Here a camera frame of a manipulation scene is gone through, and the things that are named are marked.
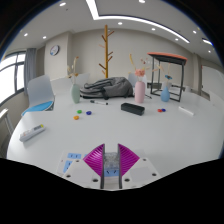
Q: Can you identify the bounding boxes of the grey backpack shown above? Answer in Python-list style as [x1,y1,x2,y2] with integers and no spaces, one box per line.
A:
[79,76,135,100]

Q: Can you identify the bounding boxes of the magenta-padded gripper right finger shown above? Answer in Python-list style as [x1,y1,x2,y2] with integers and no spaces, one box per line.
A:
[116,143,162,190]

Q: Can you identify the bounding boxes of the round ceiling lights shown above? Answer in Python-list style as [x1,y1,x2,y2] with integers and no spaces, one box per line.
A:
[21,0,214,48]

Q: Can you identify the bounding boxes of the blue vase with dried flowers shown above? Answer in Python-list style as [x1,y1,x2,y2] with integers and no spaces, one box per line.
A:
[160,71,174,103]

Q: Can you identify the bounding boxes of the white radiator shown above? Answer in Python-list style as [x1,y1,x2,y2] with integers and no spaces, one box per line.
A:
[0,108,14,158]

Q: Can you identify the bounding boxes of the long ceiling light strip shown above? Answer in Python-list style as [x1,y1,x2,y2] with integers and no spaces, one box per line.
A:
[85,0,191,44]

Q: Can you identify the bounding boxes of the white wall board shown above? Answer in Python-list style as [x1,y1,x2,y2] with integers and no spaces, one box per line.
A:
[201,65,224,101]

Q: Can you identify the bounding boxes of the black and white marker pen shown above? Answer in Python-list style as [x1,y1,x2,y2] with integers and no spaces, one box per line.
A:
[89,99,109,106]

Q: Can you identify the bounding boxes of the round wall clock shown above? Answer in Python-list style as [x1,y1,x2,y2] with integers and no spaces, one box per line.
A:
[49,44,60,57]

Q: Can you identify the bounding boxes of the white remote control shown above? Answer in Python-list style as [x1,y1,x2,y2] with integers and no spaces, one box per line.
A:
[18,123,47,143]

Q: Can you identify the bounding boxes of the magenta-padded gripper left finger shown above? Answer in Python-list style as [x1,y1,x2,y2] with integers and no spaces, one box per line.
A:
[61,143,107,190]

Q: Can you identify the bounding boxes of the grey curtain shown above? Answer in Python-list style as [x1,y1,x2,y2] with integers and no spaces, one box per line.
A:
[23,48,38,96]

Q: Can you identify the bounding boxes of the wooden tree-shaped coat rack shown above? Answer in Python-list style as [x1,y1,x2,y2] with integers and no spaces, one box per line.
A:
[98,24,115,79]

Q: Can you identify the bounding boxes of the green vase with dried flowers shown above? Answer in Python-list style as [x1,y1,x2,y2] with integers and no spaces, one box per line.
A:
[67,56,82,104]

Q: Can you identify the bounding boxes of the black rectangular box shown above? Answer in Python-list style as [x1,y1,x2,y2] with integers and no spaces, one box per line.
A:
[120,102,146,117]

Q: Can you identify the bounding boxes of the small translucent white charger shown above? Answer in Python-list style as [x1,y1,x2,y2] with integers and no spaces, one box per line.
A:
[104,151,120,171]

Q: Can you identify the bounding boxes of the window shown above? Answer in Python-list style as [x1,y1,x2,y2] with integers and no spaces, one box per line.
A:
[0,50,27,104]

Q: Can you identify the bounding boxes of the black-framed orange-topped side table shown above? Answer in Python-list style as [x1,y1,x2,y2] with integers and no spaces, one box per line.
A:
[147,51,188,103]

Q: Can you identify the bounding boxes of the white flat bar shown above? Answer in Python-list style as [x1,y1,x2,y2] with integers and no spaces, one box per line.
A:
[178,105,195,117]

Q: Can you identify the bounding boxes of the white chair with blue cushion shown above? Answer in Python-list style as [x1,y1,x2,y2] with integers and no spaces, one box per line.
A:
[21,74,56,117]

